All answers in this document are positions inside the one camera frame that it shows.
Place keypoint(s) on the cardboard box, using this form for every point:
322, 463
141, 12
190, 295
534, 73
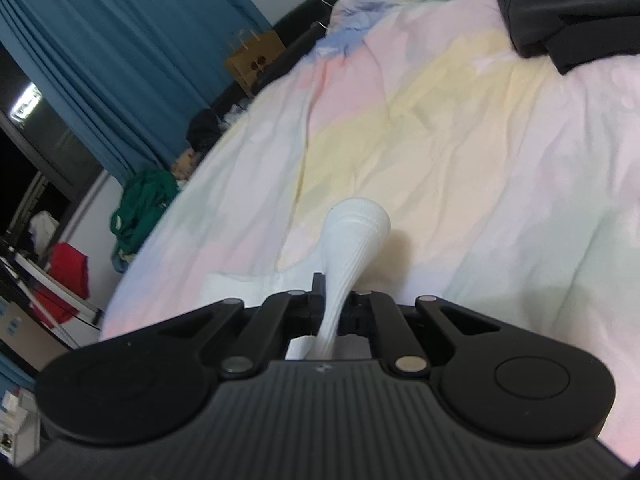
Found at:
25, 335

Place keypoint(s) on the dark glass window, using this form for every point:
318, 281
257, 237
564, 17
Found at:
30, 170

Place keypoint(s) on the black sofa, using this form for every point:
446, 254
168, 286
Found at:
300, 20

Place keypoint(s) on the pastel patchwork blanket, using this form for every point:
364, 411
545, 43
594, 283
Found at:
450, 160

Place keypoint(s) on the blue curtain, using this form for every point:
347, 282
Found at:
125, 60

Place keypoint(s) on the green garment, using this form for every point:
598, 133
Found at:
145, 200

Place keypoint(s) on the white ribbed sock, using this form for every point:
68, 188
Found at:
350, 245

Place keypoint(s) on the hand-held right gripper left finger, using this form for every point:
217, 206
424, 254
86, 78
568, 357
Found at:
305, 305

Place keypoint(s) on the dark cloth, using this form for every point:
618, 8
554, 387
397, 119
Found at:
205, 130

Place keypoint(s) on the folded black garment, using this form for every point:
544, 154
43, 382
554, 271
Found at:
575, 10

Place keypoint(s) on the tan cloth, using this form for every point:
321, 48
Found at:
184, 162

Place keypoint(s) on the white drying rack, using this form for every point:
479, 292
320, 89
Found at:
55, 324

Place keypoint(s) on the white patterned cloth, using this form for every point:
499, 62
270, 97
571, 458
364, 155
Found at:
232, 116

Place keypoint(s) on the white hanging garment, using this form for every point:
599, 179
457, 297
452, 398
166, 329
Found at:
42, 230

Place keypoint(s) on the red garment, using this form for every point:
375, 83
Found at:
65, 270

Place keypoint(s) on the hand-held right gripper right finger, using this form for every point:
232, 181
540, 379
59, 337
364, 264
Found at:
361, 305

